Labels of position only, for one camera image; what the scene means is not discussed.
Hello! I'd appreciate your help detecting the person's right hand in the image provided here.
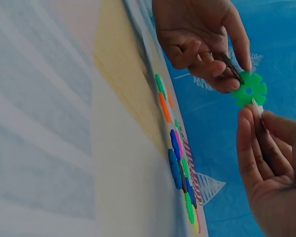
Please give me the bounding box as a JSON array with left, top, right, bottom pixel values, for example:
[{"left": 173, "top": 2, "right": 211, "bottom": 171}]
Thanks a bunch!
[{"left": 236, "top": 104, "right": 296, "bottom": 237}]

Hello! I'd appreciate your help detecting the person's left hand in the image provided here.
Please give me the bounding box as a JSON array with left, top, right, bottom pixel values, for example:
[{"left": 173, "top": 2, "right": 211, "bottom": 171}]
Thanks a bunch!
[{"left": 151, "top": 0, "right": 252, "bottom": 94}]

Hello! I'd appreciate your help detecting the black snowflake disc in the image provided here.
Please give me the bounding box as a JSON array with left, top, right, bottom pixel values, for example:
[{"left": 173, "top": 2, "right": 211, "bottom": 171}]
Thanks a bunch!
[{"left": 221, "top": 52, "right": 245, "bottom": 85}]

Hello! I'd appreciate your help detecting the green snowflake disc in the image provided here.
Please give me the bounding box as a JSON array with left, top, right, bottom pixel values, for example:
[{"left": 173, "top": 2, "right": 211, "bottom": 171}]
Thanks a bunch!
[{"left": 230, "top": 70, "right": 267, "bottom": 109}]

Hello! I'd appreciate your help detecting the white snowflake disc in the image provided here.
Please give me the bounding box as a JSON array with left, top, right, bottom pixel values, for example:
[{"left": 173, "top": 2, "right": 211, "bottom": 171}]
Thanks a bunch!
[{"left": 251, "top": 97, "right": 265, "bottom": 117}]

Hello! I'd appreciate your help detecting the purple white striped object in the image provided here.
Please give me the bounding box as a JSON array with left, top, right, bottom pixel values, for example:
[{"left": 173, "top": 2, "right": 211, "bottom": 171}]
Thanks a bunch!
[{"left": 180, "top": 127, "right": 203, "bottom": 206}]

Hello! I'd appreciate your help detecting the pile of coloured snowflake discs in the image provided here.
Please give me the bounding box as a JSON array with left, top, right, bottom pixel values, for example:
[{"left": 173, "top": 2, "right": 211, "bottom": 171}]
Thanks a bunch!
[{"left": 154, "top": 73, "right": 203, "bottom": 234}]

